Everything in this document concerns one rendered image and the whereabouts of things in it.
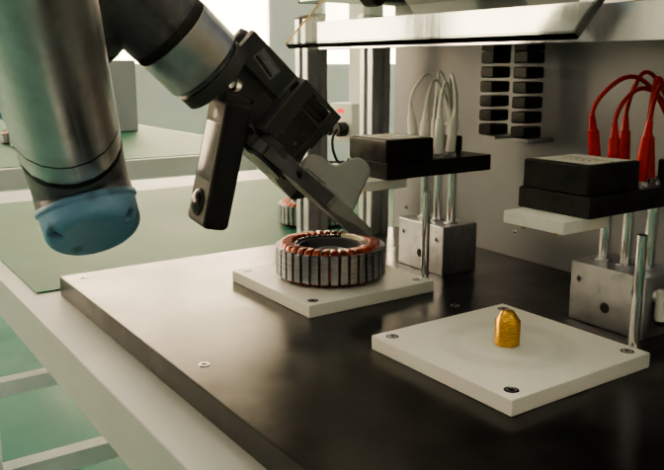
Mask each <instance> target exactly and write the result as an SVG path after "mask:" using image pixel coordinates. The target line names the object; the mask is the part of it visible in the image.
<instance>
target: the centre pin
mask: <svg viewBox="0 0 664 470"><path fill-rule="evenodd" d="M520 331H521V320H520V318H519V317H518V315H517V314H516V312H515V311H514V310H513V309H503V310H502V311H501V312H500V313H499V315H498V316H497V317H496V318H495V331H494V344H495V345H496V346H498V347H502V348H516V347H518V346H519V345H520Z"/></svg>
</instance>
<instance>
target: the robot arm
mask: <svg viewBox="0 0 664 470"><path fill-rule="evenodd" d="M123 50H125V51H126V52H127V53H128V54H129V55H130V56H131V57H132V58H133V59H134V60H136V61H137V62H138V63H139V64H140V65H142V66H143V67H144V68H145V69H146V70H147V71H148V72H149V73H150V74H151V75H152V76H153V77H154V78H155V79H156V80H158V81H159V82H160V83H161V84H162V85H163V86H164V87H165V88H166V89H167V90H168V91H169V92H170V93H171V94H172V95H174V96H177V97H179V98H180V99H181V100H182V101H183V102H184V103H185V104H186V105H187V106H188V107H189V108H191V109H198V108H201V107H203V106H205V105H207V104H208V103H209V105H208V110H207V120H206V125H205V130H204V135H203V141H202V146H201V151H200V156H199V161H198V167H197V172H196V176H195V181H194V186H193V192H192V197H191V202H190V207H189V213H188V214H189V217H190V218H191V219H192V220H194V221H195V222H197V223H198V224H200V225H201V226H202V227H203V228H205V229H212V230H225V229H226V228H227V227H228V223H229V218H230V213H231V208H232V204H233V199H234V194H235V189H236V184H237V179H238V174H239V169H240V164H241V159H242V154H243V155H244V156H245V157H246V158H247V159H248V160H249V161H251V162H252V163H253V164H254V165H255V166H256V167H257V168H258V169H259V170H260V171H261V172H262V173H264V174H265V175H266V176H267V177H268V178H269V179H270V180H271V181H272V182H273V183H274V184H275V185H276V186H277V187H278V188H279V189H281V190H282V191H283V192H284V193H285V194H286V195H287V196H288V197H289V198H291V199H301V198H305V197H307V198H308V199H309V200H311V201H312V202H313V203H315V204H316V205H317V206H318V207H320V208H321V209H322V210H323V211H324V212H325V213H326V214H327V215H328V216H330V217H331V218H332V219H334V220H335V221H336V222H337V223H338V224H340V225H341V226H342V227H343V228H344V229H345V230H346V231H347V232H348V233H351V234H356V235H361V236H366V237H372V236H373V234H374V232H373V231H372V230H371V229H370V228H369V227H368V226H367V224H366V223H365V222H364V221H363V220H362V219H361V218H360V217H359V216H358V215H357V214H356V213H355V212H354V211H353V210H354V208H355V206H356V204H357V202H358V200H359V197H360V195H361V193H362V191H363V189H364V187H365V184H366V182H367V180H368V178H369V176H370V173H371V169H370V166H369V164H368V163H367V162H366V161H365V160H363V159H362V158H359V157H355V158H352V159H350V160H347V161H345V162H343V163H341V164H337V165H335V164H332V163H330V162H329V161H327V160H326V159H325V158H323V157H322V156H320V155H317V154H311V155H308V156H307V157H305V158H304V159H303V157H304V155H305V154H306V152H307V150H308V149H309V148H311V149H312V148H313V147H314V146H315V145H316V143H317V142H318V141H319V140H320V139H321V138H322V136H323V135H326V134H327V133H328V132H329V131H330V130H331V129H332V127H333V126H334V125H335V124H336V123H337V122H338V120H339V119H340V118H341V117H340V116H339V115H338V114H337V113H336V112H335V111H334V109H333V108H332V107H331V106H330V105H329V104H328V103H327V102H326V101H325V100H324V99H323V98H322V96H321V95H320V94H319V93H318V92H317V91H316V90H315V89H314V88H313V87H312V86H311V85H310V83H309V82H308V81H307V80H306V79H302V78H299V77H297V76H296V75H295V74H294V73H293V72H292V71H291V70H290V68H289V67H288V66H287V65H286V64H285V63H284V62H283V61H282V60H281V59H280V58H279V57H278V56H277V54H276V53H275V52H274V51H273V50H272V49H271V48H270V47H269V46H268V45H267V44H266V43H265V42H264V40H263V39H262V38H261V37H260V36H259V35H258V34H257V33H256V32H255V31H250V32H248V31H246V30H243V29H239V30H238V31H237V32H236V33H235V35H234V34H233V33H232V32H231V31H230V30H229V29H228V28H227V27H226V26H225V25H224V24H223V23H222V22H221V20H220V19H219V18H218V17H217V16H216V15H215V14H214V13H213V12H212V11H211V10H210V9H209V8H208V7H207V6H206V4H205V3H203V2H202V1H201V0H0V119H2V120H4V122H5V125H6V128H7V130H8V133H9V135H10V138H11V140H12V143H13V145H14V148H15V150H16V153H17V156H18V159H19V162H20V165H21V167H22V170H23V172H24V175H25V178H26V180H27V183H28V185H29V188H30V191H31V195H32V198H33V202H34V206H35V210H36V211H35V219H36V220H38V221H39V224H40V227H41V232H42V235H43V238H44V240H45V242H46V243H47V244H48V246H49V247H50V248H51V249H53V250H54V251H56V252H58V253H61V254H65V255H72V256H83V255H91V254H96V253H99V252H103V251H107V250H110V249H112V248H114V247H116V246H118V245H119V244H121V243H123V242H124V241H125V240H127V239H128V238H129V237H130V236H131V235H132V234H133V233H134V232H135V230H136V229H137V227H138V225H139V221H140V213H139V209H138V205H137V202H136V198H135V195H136V189H135V188H134V187H133V186H132V184H131V181H130V178H129V175H128V171H127V167H126V163H125V154H124V148H123V143H122V139H121V129H120V123H119V117H118V112H117V106H116V100H115V94H114V88H113V82H112V76H111V70H110V63H111V62H112V61H113V60H114V59H115V58H116V57H118V56H119V54H120V52H121V51H123ZM229 85H230V86H229ZM316 98H317V99H318V100H319V101H320V102H321V103H322V104H323V105H324V106H325V107H326V109H327V110H328V111H329V112H330V113H329V112H328V111H327V110H326V109H325V108H324V106H323V105H322V104H321V103H320V102H319V101H318V100H317V99H316ZM302 159H303V161H302ZM301 161H302V163H301V166H300V165H299V164H300V162H301ZM306 170H308V171H309V172H310V173H311V174H313V175H314V176H315V177H316V178H317V179H319V180H320V181H321V182H322V183H323V184H325V186H323V185H322V184H321V183H319V182H318V181H317V180H316V179H315V178H314V177H312V176H311V175H310V174H309V173H308V172H307V171H306Z"/></svg>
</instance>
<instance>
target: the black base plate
mask: <svg viewBox="0 0 664 470"><path fill-rule="evenodd" d="M275 263H276V244H275V245H268V246H262V247H255V248H248V249H241V250H235V251H228V252H221V253H215V254H208V255H201V256H194V257H189V258H182V259H175V260H169V261H162V262H155V263H148V264H142V265H135V266H128V267H122V268H115V269H108V270H101V271H95V272H88V273H82V274H70V275H63V276H61V277H60V278H59V279H60V293H61V296H63V297H64V298H65V299H66V300H67V301H68V302H70V303H71V304H72V305H73V306H74V307H76V308H77V309H78V310H79V311H80V312H81V313H83V314H84V315H85V316H86V317H87V318H89V319H90V320H91V321H92V322H93V323H94V324H96V325H97V326H98V327H99V328H100V329H101V330H103V331H104V332H105V333H106V334H107V335H109V336H110V337H111V338H112V339H113V340H114V341H116V342H117V343H118V344H119V345H120V346H122V347H123V348H124V349H125V350H126V351H127V352H129V353H130V354H131V355H132V356H134V357H135V358H136V359H137V360H138V361H139V362H141V363H142V364H143V365H144V366H145V367H147V368H148V369H149V370H150V371H151V372H152V373H154V374H155V375H156V376H157V377H158V378H159V379H161V380H162V381H163V382H164V383H165V384H167V385H168V386H169V387H170V388H171V389H172V390H174V391H175V392H176V393H177V394H178V395H180V396H181V397H182V398H183V399H184V400H185V401H187V402H188V403H189V404H190V405H191V406H193V407H194V408H195V409H196V410H197V411H198V412H200V413H201V414H202V415H203V416H204V417H205V418H207V419H208V420H209V421H210V422H211V423H213V424H214V425H215V426H216V427H217V428H218V429H220V430H221V431H222V432H223V433H225V434H226V435H227V436H228V437H229V438H230V439H232V440H233V441H234V442H235V443H236V444H238V445H239V446H240V447H241V448H242V449H243V450H245V451H246V452H247V453H248V454H249V455H250V456H252V457H253V458H254V459H255V460H256V461H258V462H259V463H260V464H261V465H262V466H263V467H265V468H266V469H267V470H664V334H661V335H658V336H655V337H652V338H649V339H646V340H643V341H639V350H642V351H645V352H648V353H650V360H649V367H647V368H644V369H641V370H639V371H637V372H634V373H631V374H628V375H626V376H623V377H620V378H617V379H615V380H612V381H609V382H606V383H604V384H601V385H598V386H595V387H593V388H590V389H587V390H584V391H582V392H579V393H576V394H573V395H571V396H568V397H565V398H562V399H560V400H557V401H554V402H551V403H549V404H546V405H543V406H540V407H538V408H535V409H532V410H529V411H527V412H524V413H522V414H519V415H517V416H514V417H510V416H508V415H506V414H504V413H502V412H500V411H498V410H496V409H494V408H492V407H490V406H488V405H486V404H484V403H482V402H480V401H477V400H475V399H473V398H471V397H469V396H467V395H465V394H463V393H461V392H459V391H457V390H455V389H454V388H452V387H450V386H448V385H446V384H444V383H442V382H440V381H437V380H435V379H433V378H431V377H429V376H427V375H425V374H423V373H421V372H419V371H417V370H415V369H413V368H411V367H409V366H407V365H405V364H403V363H401V362H399V361H396V360H394V359H392V358H390V357H388V356H386V355H384V354H382V353H380V352H377V351H375V350H373V349H372V335H376V334H380V333H384V332H389V331H393V330H397V329H401V328H405V327H409V326H413V325H417V324H421V323H425V322H430V321H434V320H438V319H442V318H446V317H450V316H454V315H457V314H461V313H465V312H470V311H474V310H478V309H482V308H486V307H490V306H494V305H498V304H502V303H503V304H506V305H509V306H512V307H515V308H518V309H521V310H524V311H527V312H530V313H533V314H536V315H539V316H542V317H544V318H547V319H550V320H553V321H556V322H559V323H562V324H565V325H568V326H571V327H574V328H577V329H580V330H583V331H586V332H589V333H592V334H595V335H598V336H601V337H604V338H607V339H610V340H612V341H615V342H618V343H621V344H624V345H627V346H628V336H625V335H622V334H619V333H616V332H613V331H610V330H607V329H603V328H600V327H597V326H594V325H591V324H588V323H585V322H582V321H579V320H576V319H573V318H570V317H569V300H570V285H571V273H570V272H566V271H562V270H559V269H555V268H551V267H547V266H544V265H540V264H536V263H532V262H529V261H525V260H521V259H517V258H514V257H510V256H506V255H502V254H499V253H495V252H491V251H487V250H484V249H480V248H476V251H475V270H472V271H467V272H462V273H457V274H449V275H444V276H441V275H438V274H433V273H430V272H429V279H431V280H433V281H434V291H432V292H427V293H423V294H418V295H414V296H409V297H404V298H400V299H395V300H390V301H386V302H381V303H378V304H373V305H368V306H364V307H359V308H354V309H350V310H345V311H341V312H336V313H331V314H327V315H322V316H317V317H313V318H307V317H305V316H303V315H301V314H299V313H297V312H295V311H293V310H291V309H289V308H287V307H286V306H284V305H282V304H280V303H278V302H276V301H273V300H271V299H269V298H267V297H265V296H263V295H261V294H259V293H257V292H255V291H253V290H251V289H249V288H247V287H245V286H243V285H241V284H239V283H237V282H235V281H233V280H232V271H235V270H241V269H247V268H253V267H259V266H264V265H270V264H275Z"/></svg>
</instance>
